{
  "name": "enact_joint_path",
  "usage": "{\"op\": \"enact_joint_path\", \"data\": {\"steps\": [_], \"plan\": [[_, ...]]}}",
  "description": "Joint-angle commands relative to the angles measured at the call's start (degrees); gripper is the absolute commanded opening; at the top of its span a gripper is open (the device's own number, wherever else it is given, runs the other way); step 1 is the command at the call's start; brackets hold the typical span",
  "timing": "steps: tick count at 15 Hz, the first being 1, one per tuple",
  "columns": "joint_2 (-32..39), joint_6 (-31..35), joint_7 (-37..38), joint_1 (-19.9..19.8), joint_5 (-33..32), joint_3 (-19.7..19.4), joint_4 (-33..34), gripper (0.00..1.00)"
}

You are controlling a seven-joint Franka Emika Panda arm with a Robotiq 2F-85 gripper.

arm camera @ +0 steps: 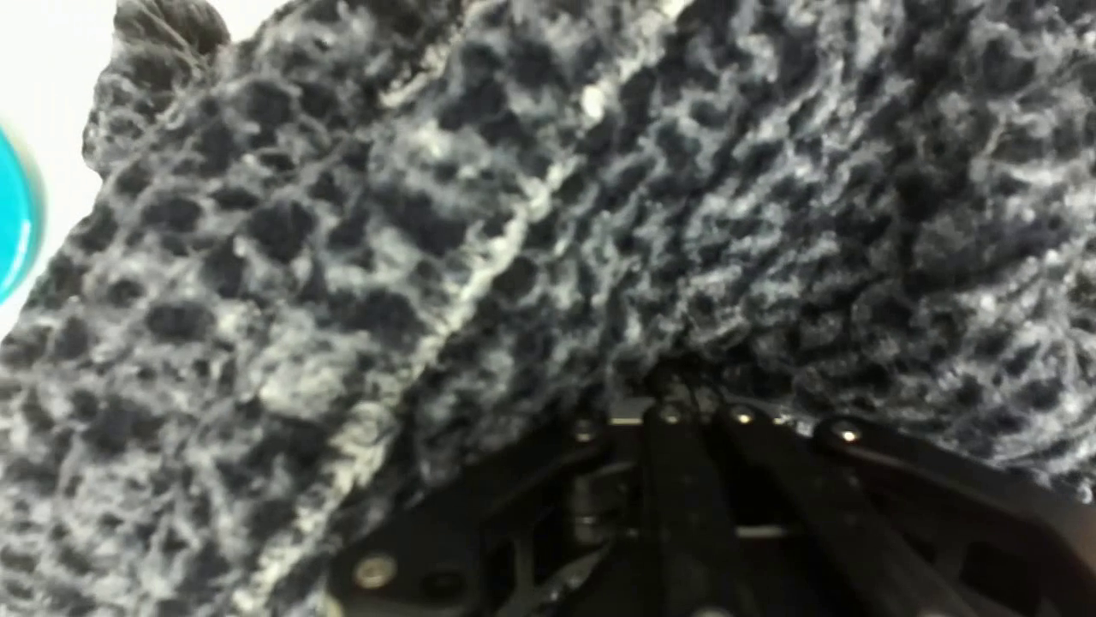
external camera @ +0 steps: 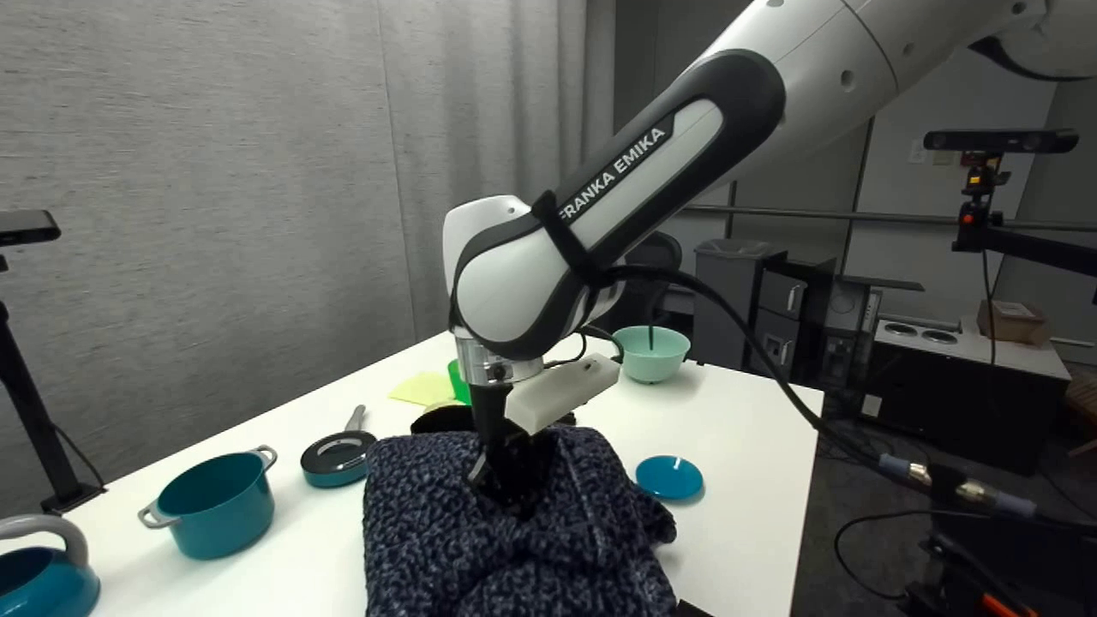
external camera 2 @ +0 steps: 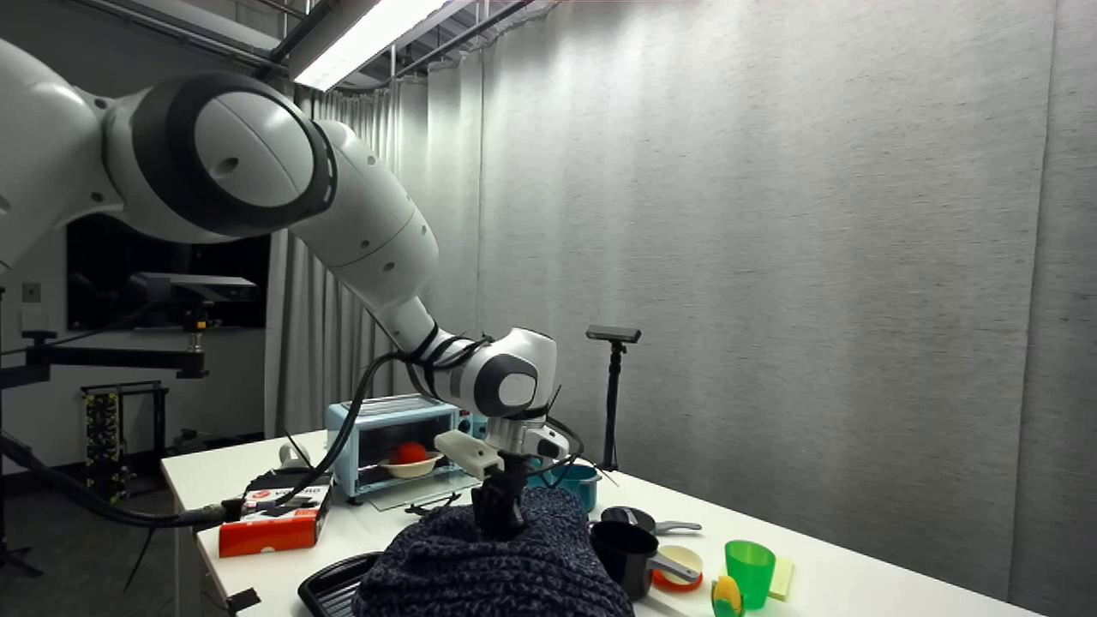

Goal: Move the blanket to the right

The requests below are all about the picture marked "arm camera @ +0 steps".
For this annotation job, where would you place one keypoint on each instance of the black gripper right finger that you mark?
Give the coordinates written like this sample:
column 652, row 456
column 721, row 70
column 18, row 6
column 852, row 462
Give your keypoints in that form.
column 868, row 536

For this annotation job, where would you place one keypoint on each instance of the dark blue knitted blanket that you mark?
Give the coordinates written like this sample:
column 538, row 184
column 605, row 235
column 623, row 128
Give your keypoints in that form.
column 570, row 227

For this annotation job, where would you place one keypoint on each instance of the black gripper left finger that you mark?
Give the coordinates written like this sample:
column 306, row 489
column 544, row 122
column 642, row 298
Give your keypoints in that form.
column 500, row 551

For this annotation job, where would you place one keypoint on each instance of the teal plastic bowl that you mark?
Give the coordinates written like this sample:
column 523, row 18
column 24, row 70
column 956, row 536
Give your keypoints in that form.
column 14, row 218

